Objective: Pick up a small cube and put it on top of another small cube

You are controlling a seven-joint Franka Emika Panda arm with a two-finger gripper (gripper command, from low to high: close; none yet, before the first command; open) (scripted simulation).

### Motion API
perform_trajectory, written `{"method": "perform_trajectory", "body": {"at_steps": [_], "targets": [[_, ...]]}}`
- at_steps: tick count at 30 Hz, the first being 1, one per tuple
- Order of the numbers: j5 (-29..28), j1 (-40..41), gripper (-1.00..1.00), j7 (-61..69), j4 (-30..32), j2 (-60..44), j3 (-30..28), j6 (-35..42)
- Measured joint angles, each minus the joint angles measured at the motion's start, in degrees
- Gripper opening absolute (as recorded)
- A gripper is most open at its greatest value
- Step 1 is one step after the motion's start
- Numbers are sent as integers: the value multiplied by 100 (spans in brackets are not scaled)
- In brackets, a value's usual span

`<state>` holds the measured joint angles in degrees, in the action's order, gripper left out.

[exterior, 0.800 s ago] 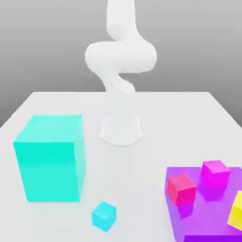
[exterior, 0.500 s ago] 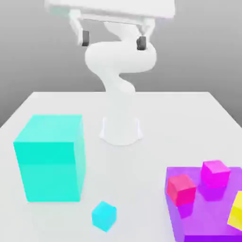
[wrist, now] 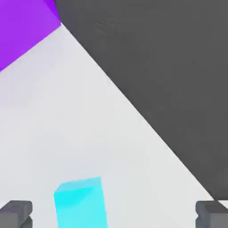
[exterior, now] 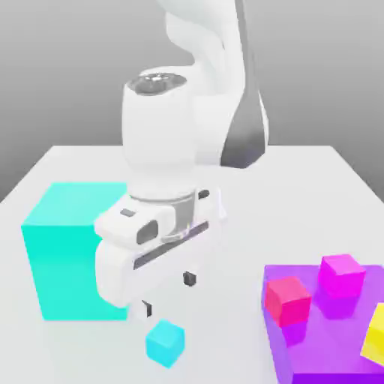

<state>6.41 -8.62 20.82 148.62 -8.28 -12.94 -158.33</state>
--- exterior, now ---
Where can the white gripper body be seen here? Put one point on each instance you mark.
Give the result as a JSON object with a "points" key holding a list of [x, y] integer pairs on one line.
{"points": [[117, 276]]}

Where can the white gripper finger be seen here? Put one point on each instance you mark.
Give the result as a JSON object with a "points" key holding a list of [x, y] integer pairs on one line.
{"points": [[189, 279], [146, 309]]}

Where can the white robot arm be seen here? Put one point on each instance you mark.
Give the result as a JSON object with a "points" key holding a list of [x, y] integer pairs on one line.
{"points": [[159, 144]]}

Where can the small cyan cube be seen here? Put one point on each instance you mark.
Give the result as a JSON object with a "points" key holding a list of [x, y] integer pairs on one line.
{"points": [[165, 342]]}

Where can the small red cube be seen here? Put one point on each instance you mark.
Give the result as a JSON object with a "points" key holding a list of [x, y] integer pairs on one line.
{"points": [[288, 301]]}

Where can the small magenta cube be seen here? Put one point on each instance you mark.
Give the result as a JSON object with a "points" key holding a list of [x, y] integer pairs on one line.
{"points": [[342, 276]]}

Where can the small yellow cube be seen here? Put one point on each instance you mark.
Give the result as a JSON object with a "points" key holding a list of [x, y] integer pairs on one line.
{"points": [[376, 336]]}

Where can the large teal box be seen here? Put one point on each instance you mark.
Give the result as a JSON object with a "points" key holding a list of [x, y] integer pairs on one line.
{"points": [[60, 264]]}

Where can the large purple box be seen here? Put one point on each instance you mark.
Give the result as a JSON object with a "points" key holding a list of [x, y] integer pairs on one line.
{"points": [[327, 339]]}

